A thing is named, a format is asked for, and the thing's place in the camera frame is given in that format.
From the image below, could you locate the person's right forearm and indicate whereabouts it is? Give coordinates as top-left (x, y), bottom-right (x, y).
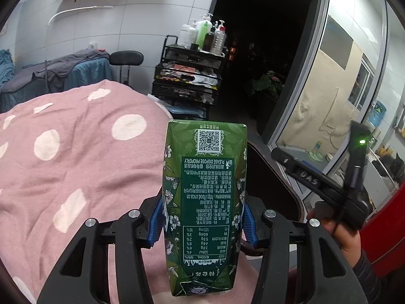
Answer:
top-left (350, 250), bottom-right (405, 304)

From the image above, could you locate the green drink carton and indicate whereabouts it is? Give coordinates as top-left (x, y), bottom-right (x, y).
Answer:
top-left (161, 120), bottom-right (249, 297)

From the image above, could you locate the black trolley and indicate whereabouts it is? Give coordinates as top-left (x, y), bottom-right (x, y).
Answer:
top-left (152, 35), bottom-right (228, 118)

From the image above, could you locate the black stool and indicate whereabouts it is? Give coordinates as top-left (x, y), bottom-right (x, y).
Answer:
top-left (109, 51), bottom-right (144, 86)

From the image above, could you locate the glass door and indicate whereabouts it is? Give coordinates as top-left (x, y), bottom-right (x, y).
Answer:
top-left (262, 0), bottom-right (405, 197)

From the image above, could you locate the potted plant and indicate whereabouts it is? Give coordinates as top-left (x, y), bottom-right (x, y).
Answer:
top-left (245, 70), bottom-right (285, 102)

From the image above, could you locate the blue blanket heap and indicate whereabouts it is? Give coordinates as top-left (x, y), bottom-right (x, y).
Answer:
top-left (0, 49), bottom-right (16, 84)

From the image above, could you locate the person's right hand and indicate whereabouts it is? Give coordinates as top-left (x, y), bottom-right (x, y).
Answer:
top-left (307, 209), bottom-right (363, 267)

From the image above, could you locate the grey blanket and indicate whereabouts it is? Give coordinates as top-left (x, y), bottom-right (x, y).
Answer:
top-left (0, 50), bottom-right (111, 94)

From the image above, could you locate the pale green plastic bottle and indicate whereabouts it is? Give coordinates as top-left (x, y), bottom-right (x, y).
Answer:
top-left (308, 140), bottom-right (325, 162)

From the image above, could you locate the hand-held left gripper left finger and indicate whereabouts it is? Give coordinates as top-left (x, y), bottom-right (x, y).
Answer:
top-left (37, 195), bottom-right (165, 304)

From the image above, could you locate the blue water jug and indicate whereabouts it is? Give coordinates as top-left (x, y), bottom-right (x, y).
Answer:
top-left (369, 101), bottom-right (388, 127)

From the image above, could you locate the black trash bin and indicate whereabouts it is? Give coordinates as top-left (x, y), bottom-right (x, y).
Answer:
top-left (240, 139), bottom-right (312, 258)

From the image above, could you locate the dark brown bottle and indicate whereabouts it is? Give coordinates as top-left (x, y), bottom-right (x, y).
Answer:
top-left (202, 27), bottom-right (217, 51)

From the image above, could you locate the blue covered massage bed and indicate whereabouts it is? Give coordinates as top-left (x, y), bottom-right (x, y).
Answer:
top-left (0, 49), bottom-right (114, 113)

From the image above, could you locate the red curved object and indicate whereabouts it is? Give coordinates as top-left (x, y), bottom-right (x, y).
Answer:
top-left (361, 152), bottom-right (405, 276)

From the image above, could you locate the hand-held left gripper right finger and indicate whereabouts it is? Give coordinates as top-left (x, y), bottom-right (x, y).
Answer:
top-left (241, 196), bottom-right (371, 304)

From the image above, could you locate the short white bottle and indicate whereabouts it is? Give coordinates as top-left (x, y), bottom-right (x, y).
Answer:
top-left (179, 19), bottom-right (198, 46)

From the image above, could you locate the pink polka-dot blanket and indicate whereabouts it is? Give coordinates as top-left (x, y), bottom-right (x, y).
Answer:
top-left (0, 79), bottom-right (263, 304)

